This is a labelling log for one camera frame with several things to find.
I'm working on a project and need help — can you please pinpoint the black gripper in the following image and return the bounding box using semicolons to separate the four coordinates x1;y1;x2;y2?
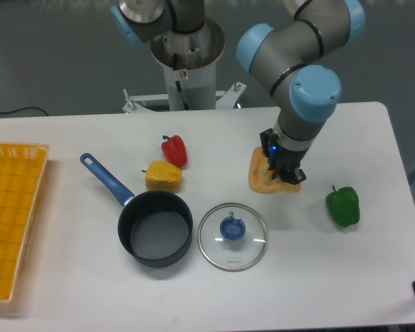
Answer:
259;128;308;185

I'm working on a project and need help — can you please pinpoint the green bell pepper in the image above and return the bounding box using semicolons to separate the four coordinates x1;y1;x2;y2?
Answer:
326;185;360;228

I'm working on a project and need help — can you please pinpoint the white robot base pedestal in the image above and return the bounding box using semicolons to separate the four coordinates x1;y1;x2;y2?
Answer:
122;18;247;113

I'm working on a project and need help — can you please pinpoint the yellow woven basket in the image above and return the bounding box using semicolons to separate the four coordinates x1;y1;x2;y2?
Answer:
0;142;50;303

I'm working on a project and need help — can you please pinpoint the red bell pepper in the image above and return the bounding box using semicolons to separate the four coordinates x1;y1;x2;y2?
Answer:
161;135;187;169

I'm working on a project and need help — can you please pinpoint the glass lid blue knob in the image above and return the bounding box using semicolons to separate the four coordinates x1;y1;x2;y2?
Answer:
197;203;268;272

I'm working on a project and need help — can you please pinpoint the triangle bread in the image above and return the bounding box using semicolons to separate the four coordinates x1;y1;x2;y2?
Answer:
248;147;302;194

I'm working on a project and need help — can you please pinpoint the black cable on floor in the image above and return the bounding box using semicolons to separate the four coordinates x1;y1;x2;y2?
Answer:
0;106;50;117

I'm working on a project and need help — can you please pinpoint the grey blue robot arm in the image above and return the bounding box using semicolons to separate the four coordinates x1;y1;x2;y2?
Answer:
111;1;365;185

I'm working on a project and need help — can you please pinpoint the yellow bell pepper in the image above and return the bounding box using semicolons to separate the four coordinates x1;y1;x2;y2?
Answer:
143;160;182;192

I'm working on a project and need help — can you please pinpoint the dark pot blue handle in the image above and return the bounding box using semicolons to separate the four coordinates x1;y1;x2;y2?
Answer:
80;153;193;268

